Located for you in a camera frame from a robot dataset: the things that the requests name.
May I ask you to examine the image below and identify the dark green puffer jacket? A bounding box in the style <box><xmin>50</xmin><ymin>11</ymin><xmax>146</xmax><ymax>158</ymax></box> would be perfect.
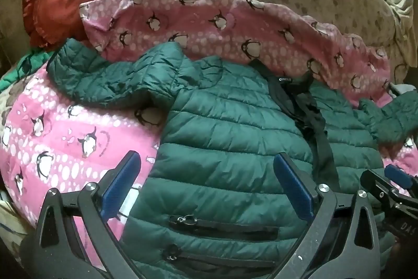
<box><xmin>47</xmin><ymin>40</ymin><xmax>417</xmax><ymax>278</ymax></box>

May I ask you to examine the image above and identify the pink penguin fleece blanket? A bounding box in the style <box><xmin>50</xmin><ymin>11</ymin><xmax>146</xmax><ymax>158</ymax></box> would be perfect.
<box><xmin>0</xmin><ymin>0</ymin><xmax>418</xmax><ymax>266</ymax></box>

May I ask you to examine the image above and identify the green cloth at bedside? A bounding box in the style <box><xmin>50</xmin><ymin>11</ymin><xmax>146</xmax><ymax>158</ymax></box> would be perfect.
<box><xmin>0</xmin><ymin>48</ymin><xmax>53</xmax><ymax>92</ymax></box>

